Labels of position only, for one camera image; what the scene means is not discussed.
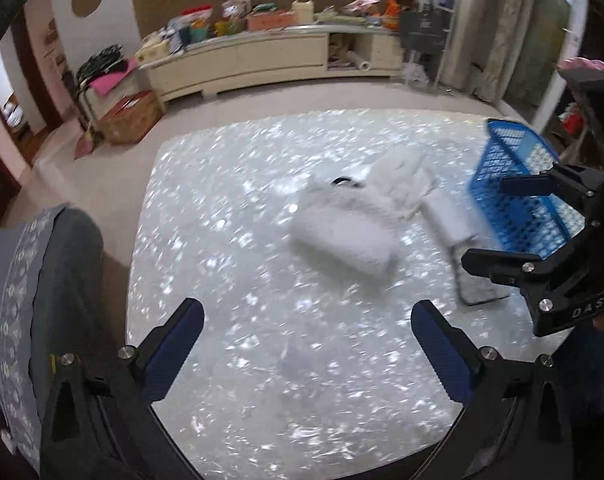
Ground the person's right forearm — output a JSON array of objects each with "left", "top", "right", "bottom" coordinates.
[{"left": 552, "top": 332, "right": 604, "bottom": 480}]

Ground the beige curtain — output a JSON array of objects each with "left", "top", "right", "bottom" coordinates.
[{"left": 474, "top": 0, "right": 539, "bottom": 106}]

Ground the pile of clothes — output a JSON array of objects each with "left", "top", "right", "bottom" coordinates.
[{"left": 76, "top": 44, "right": 140, "bottom": 97}]

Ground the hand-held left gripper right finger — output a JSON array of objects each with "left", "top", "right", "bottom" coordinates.
[{"left": 411, "top": 300, "right": 576, "bottom": 480}]

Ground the grey cloth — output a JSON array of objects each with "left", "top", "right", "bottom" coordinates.
[{"left": 452, "top": 245, "right": 510, "bottom": 307}]

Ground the white towel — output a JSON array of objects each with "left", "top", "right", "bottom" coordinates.
[{"left": 367, "top": 147, "right": 437, "bottom": 221}]

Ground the red item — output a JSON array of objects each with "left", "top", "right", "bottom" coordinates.
[{"left": 562, "top": 105, "right": 584, "bottom": 134}]

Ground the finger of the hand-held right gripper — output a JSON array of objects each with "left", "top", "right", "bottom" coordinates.
[
  {"left": 499, "top": 164, "right": 604, "bottom": 211},
  {"left": 461, "top": 220, "right": 604, "bottom": 337}
]

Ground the white fluffy garment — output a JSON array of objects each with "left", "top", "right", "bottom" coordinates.
[{"left": 288, "top": 176, "right": 400, "bottom": 276}]

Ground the white plastic bag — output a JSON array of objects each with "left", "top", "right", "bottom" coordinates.
[{"left": 401, "top": 62, "right": 433, "bottom": 92}]

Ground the chair with grey patterned cover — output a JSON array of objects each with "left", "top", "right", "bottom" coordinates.
[{"left": 0, "top": 204, "right": 105, "bottom": 480}]

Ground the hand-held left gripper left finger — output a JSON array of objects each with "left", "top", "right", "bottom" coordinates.
[{"left": 40, "top": 298, "right": 205, "bottom": 480}]

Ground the black storage rack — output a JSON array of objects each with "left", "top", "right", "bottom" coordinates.
[{"left": 398, "top": 0, "right": 459, "bottom": 88}]

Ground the blue plastic basket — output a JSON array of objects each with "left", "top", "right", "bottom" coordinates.
[{"left": 468, "top": 118, "right": 587, "bottom": 261}]

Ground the cream low cabinet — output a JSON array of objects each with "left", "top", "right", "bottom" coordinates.
[{"left": 142, "top": 24, "right": 403, "bottom": 102}]

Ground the orange snack bag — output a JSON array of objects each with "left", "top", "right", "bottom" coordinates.
[{"left": 382, "top": 0, "right": 401, "bottom": 31}]

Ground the brown cardboard box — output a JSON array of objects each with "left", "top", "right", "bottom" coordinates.
[{"left": 98, "top": 91, "right": 163, "bottom": 147}]

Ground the pink fluffy item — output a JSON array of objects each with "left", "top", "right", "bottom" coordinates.
[{"left": 556, "top": 57, "right": 604, "bottom": 77}]

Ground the white cloth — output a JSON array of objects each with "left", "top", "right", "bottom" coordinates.
[{"left": 422, "top": 191, "right": 480, "bottom": 243}]

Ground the orange flat box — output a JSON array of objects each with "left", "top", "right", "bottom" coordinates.
[{"left": 247, "top": 10, "right": 296, "bottom": 32}]

